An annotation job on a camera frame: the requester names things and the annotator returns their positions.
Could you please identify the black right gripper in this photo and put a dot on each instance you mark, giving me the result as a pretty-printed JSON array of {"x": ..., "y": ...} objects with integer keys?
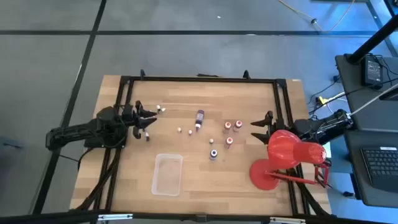
[{"x": 283, "y": 125}]

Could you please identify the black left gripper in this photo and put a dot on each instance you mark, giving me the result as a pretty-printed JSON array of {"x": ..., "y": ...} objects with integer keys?
[{"x": 128, "y": 117}]

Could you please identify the red food coloring bottle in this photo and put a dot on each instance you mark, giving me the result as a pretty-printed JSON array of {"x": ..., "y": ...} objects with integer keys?
[
  {"x": 238, "y": 124},
  {"x": 229, "y": 141},
  {"x": 227, "y": 125}
]

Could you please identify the blue food coloring bottle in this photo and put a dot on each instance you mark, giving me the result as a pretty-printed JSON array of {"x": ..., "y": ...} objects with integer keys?
[{"x": 213, "y": 153}]

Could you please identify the clear plastic container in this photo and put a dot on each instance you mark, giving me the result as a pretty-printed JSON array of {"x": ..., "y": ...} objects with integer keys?
[{"x": 168, "y": 180}]

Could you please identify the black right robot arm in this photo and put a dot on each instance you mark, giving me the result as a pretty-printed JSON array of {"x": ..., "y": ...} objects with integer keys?
[{"x": 323, "y": 127}]

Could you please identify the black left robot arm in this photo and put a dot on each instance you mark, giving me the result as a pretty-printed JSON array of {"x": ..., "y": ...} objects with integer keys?
[{"x": 74, "y": 130}]

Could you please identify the violet food coloring bottle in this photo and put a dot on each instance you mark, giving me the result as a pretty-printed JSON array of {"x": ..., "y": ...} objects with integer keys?
[{"x": 199, "y": 118}]

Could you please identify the red desk lamp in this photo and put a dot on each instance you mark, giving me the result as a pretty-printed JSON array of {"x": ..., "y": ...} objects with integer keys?
[{"x": 286, "y": 149}]

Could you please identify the dark grey side desk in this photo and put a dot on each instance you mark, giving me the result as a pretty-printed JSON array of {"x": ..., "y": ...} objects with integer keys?
[
  {"x": 354, "y": 174},
  {"x": 353, "y": 84}
]

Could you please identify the black power adapter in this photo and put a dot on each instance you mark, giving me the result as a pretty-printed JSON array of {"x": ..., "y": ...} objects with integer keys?
[{"x": 372, "y": 71}]

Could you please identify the black laptop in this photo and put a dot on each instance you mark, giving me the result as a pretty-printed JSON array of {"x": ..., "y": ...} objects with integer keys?
[{"x": 382, "y": 165}]

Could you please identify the black flat device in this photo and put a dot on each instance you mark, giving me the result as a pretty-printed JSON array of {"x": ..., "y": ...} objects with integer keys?
[{"x": 390, "y": 95}]

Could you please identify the black pole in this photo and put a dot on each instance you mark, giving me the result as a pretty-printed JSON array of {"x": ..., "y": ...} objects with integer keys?
[{"x": 373, "y": 40}]

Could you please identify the black aluminium table frame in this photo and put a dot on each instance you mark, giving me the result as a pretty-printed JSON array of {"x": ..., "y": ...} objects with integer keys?
[{"x": 202, "y": 80}]

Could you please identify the silver frame bracket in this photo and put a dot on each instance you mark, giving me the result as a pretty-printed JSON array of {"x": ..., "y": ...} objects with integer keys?
[
  {"x": 287, "y": 220},
  {"x": 115, "y": 216}
]

